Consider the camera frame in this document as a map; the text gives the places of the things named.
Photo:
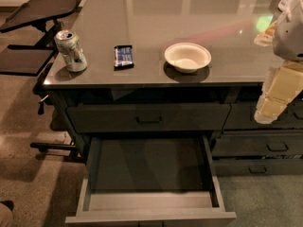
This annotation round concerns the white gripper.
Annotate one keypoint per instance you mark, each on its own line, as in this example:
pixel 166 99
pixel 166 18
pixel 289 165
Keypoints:
pixel 290 38

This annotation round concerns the silver green 7up can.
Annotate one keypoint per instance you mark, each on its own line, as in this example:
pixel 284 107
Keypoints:
pixel 68 44

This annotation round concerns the right top grey drawer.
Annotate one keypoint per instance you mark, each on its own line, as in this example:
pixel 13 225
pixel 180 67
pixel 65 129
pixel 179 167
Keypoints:
pixel 241 117

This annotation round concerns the right bottom grey drawer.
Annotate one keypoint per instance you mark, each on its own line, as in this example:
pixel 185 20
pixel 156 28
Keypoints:
pixel 259 167

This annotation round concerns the closed grey top drawer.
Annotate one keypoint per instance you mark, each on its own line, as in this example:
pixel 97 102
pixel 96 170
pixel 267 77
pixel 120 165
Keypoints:
pixel 148 117

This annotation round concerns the open grey middle drawer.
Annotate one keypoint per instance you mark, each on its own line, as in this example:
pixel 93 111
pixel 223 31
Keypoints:
pixel 158 182

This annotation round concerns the white paper bowl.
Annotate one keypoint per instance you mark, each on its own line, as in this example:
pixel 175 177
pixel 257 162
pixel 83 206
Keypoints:
pixel 187 57

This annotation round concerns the blue snack packet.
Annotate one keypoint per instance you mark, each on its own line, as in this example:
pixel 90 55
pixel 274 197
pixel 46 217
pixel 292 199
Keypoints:
pixel 123 57

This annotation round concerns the dark adjustable side stand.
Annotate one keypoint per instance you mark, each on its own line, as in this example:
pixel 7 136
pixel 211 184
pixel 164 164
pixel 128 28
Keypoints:
pixel 38 21

